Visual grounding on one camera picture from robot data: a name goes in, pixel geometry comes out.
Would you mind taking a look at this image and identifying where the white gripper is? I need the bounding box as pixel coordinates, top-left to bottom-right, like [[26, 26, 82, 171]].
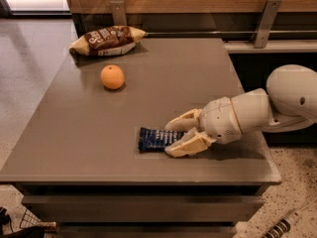
[[164, 97, 242, 158]]

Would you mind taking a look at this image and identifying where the blue rxbar blueberry wrapper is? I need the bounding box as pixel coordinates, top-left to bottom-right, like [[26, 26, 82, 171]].
[[138, 127, 184, 152]]

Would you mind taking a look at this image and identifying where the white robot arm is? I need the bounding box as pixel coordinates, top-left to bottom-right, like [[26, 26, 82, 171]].
[[165, 64, 317, 158]]

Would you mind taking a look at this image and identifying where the brown chip bag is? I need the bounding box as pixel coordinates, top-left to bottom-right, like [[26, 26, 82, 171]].
[[69, 26, 147, 57]]

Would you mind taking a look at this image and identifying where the orange fruit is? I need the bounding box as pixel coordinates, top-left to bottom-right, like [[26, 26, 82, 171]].
[[101, 64, 125, 90]]

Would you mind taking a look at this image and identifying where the grey cabinet with drawers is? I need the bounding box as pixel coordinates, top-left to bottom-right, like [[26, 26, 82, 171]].
[[1, 39, 281, 238]]

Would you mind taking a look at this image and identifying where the white power strip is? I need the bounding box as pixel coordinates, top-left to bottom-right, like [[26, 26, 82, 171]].
[[262, 197, 317, 238]]

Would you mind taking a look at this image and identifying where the right metal bracket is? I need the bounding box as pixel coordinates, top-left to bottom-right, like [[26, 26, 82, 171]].
[[253, 0, 282, 49]]

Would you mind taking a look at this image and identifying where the metal bracket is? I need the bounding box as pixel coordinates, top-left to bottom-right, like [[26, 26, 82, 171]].
[[253, 0, 282, 49], [111, 0, 127, 25]]

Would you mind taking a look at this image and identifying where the left metal bracket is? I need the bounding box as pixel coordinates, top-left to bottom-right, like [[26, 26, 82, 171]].
[[111, 0, 127, 25]]

